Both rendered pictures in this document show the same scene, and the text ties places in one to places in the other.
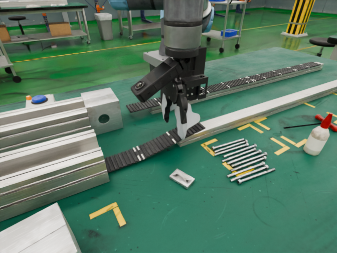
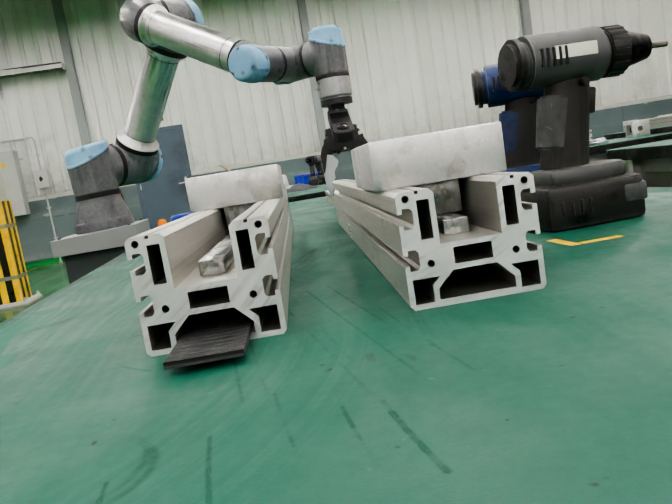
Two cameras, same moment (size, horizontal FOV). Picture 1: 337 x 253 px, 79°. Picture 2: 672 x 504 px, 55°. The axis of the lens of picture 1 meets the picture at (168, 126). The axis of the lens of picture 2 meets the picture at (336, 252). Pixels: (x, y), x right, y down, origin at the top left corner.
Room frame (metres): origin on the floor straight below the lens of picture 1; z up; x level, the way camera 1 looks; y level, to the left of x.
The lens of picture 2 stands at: (-0.13, 1.32, 0.89)
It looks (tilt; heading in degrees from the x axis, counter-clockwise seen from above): 7 degrees down; 295
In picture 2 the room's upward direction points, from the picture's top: 9 degrees counter-clockwise
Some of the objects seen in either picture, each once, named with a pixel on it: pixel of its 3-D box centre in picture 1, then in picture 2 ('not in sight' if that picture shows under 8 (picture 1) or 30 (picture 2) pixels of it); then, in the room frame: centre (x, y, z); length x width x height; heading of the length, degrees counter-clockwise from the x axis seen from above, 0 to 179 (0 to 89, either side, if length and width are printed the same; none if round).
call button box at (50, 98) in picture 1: (42, 110); not in sight; (0.57, 0.40, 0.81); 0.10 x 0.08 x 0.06; 28
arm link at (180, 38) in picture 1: (181, 36); (333, 89); (0.44, -0.03, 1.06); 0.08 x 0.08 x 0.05
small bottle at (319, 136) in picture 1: (320, 133); not in sight; (0.40, -0.38, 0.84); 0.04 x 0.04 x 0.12
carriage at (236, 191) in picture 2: not in sight; (241, 197); (0.33, 0.60, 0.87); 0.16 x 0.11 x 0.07; 118
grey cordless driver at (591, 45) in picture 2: not in sight; (595, 125); (-0.10, 0.50, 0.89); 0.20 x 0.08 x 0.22; 34
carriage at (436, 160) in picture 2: not in sight; (421, 173); (0.05, 0.73, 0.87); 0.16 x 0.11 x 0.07; 118
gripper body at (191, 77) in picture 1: (183, 74); (340, 126); (0.44, -0.03, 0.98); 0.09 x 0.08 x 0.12; 118
